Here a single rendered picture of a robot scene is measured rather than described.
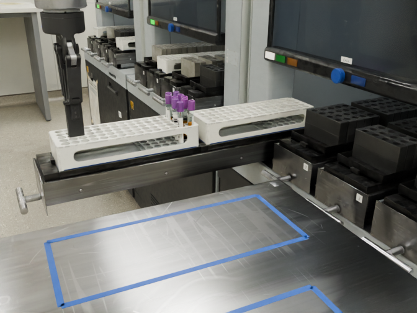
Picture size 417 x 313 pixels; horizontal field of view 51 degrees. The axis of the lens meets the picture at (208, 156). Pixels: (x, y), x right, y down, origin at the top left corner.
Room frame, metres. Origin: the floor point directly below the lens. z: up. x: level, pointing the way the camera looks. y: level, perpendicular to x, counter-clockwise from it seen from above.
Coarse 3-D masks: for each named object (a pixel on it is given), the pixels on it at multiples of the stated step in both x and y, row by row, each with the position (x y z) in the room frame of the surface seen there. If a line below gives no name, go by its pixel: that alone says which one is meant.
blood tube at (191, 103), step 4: (192, 100) 0.90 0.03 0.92; (188, 104) 0.89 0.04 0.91; (192, 104) 0.89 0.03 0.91; (188, 108) 0.89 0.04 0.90; (192, 108) 0.89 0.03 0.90; (188, 112) 0.90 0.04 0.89; (192, 112) 0.89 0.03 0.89; (188, 116) 0.89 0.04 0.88; (192, 116) 0.89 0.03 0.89; (188, 120) 0.89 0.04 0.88; (192, 120) 0.89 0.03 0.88; (188, 124) 0.89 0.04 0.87; (192, 124) 0.89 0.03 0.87
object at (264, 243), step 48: (240, 192) 0.67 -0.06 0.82; (288, 192) 0.68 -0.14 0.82; (0, 240) 0.52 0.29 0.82; (48, 240) 0.52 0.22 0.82; (96, 240) 0.52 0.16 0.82; (144, 240) 0.53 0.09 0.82; (192, 240) 0.53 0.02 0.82; (240, 240) 0.53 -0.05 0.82; (288, 240) 0.53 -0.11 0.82; (336, 240) 0.53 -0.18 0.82; (0, 288) 0.42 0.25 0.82; (48, 288) 0.42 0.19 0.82; (96, 288) 0.42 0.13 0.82; (144, 288) 0.42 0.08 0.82; (192, 288) 0.42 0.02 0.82; (240, 288) 0.43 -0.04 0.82; (288, 288) 0.43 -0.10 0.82; (336, 288) 0.43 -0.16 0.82; (384, 288) 0.43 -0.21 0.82
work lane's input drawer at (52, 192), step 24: (216, 144) 0.91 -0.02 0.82; (240, 144) 0.94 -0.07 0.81; (264, 144) 0.95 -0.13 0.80; (48, 168) 0.77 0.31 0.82; (96, 168) 0.79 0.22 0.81; (120, 168) 0.80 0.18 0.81; (144, 168) 0.82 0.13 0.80; (168, 168) 0.84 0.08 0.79; (192, 168) 0.87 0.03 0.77; (216, 168) 0.90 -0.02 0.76; (48, 192) 0.73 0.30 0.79; (72, 192) 0.75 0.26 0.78; (96, 192) 0.77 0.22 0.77
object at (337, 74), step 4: (336, 68) 0.87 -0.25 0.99; (340, 68) 0.87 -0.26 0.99; (332, 72) 0.88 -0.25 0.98; (336, 72) 0.87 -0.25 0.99; (340, 72) 0.86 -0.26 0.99; (332, 76) 0.88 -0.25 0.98; (336, 76) 0.87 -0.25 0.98; (340, 76) 0.86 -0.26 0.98; (344, 76) 0.86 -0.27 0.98; (332, 80) 0.87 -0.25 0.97; (336, 80) 0.86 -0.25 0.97; (340, 80) 0.86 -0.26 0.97
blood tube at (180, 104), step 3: (177, 102) 0.88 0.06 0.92; (180, 102) 0.88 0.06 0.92; (183, 102) 0.88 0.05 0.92; (177, 105) 0.88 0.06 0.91; (180, 105) 0.88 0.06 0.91; (183, 105) 0.88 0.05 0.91; (177, 108) 0.88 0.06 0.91; (180, 108) 0.88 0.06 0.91; (183, 108) 0.88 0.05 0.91; (177, 111) 0.88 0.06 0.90; (180, 111) 0.88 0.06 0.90; (183, 111) 0.89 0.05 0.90; (177, 114) 0.88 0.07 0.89; (180, 114) 0.88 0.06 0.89; (183, 114) 0.89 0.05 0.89; (177, 117) 0.88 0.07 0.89; (180, 117) 0.88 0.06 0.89; (183, 117) 0.89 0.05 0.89; (177, 120) 0.89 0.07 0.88; (180, 120) 0.88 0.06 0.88; (183, 120) 0.89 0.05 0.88; (177, 123) 0.89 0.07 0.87; (180, 123) 0.88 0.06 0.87; (183, 123) 0.89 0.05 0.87; (180, 126) 0.88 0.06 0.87; (183, 126) 0.88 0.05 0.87; (180, 135) 0.88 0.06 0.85; (183, 135) 0.89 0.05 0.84; (180, 138) 0.88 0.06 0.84; (183, 138) 0.89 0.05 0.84; (180, 141) 0.88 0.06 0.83; (183, 141) 0.89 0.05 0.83
